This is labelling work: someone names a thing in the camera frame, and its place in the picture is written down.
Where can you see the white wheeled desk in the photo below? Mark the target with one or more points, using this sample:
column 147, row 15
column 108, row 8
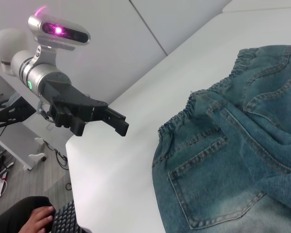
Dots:
column 26, row 136

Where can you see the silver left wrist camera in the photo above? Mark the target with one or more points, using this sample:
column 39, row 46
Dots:
column 60, row 30

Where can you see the person's bare hand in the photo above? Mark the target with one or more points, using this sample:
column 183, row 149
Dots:
column 40, row 219

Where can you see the white red stand foot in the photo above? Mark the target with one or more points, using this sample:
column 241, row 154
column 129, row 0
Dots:
column 1, row 179

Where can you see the blue denim shorts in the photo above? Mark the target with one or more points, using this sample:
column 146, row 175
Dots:
column 228, row 155

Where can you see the black computer keyboard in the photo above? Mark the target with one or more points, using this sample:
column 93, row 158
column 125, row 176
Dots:
column 64, row 218

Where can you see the black metal bracket stand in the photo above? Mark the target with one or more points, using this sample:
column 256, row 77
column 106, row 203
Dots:
column 7, row 114

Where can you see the person's black trouser leg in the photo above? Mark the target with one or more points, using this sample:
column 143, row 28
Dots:
column 12, row 213

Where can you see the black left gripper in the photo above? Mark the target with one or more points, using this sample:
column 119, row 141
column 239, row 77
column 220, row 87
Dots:
column 75, row 99

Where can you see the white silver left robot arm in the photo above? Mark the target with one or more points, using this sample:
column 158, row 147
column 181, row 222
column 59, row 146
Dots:
column 19, row 64

